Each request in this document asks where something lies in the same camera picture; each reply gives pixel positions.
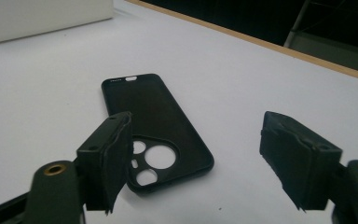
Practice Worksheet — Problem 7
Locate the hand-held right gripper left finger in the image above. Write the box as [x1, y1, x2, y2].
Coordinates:
[76, 111, 134, 216]

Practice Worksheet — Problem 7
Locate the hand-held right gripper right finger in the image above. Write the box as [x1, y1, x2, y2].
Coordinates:
[259, 110, 344, 213]

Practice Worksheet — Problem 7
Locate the white plastic box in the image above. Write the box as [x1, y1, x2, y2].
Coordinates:
[0, 0, 115, 47]

